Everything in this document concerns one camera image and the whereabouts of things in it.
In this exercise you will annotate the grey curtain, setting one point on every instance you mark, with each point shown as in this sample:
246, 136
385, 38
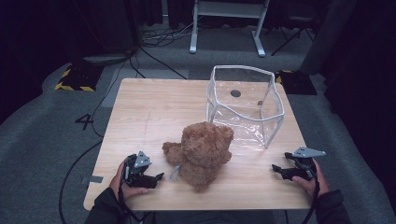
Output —
327, 34

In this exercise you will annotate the person's left hand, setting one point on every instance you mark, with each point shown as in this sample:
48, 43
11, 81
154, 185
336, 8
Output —
120, 186

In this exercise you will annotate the grey stand base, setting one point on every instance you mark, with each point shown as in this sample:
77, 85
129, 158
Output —
106, 58

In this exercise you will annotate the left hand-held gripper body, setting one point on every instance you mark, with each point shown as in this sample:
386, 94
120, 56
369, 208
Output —
135, 169

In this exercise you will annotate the clear plastic storage bag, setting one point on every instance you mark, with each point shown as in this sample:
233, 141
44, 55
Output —
274, 124

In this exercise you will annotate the round black sticker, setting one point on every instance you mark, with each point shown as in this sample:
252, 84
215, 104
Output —
235, 93

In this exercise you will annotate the brown teddy bear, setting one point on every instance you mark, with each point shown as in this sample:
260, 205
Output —
202, 149

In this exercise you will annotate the person's right hand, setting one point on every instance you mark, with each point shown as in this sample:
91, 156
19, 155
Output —
317, 186

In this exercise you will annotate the grey tape strip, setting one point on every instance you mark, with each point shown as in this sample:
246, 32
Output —
95, 179

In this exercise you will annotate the white metal stand frame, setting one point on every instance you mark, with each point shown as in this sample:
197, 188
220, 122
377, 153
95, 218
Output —
229, 9

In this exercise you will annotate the black tripod stand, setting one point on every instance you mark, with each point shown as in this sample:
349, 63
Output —
291, 35

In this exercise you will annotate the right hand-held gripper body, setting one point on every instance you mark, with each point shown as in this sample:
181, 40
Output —
306, 161

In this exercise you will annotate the black yellow striped base plate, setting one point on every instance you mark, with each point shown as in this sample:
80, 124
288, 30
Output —
79, 77
295, 82

